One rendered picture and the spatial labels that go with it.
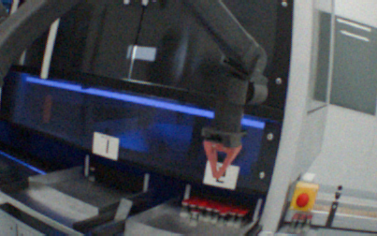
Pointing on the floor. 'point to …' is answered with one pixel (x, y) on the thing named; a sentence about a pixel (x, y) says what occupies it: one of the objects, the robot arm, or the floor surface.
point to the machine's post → (300, 55)
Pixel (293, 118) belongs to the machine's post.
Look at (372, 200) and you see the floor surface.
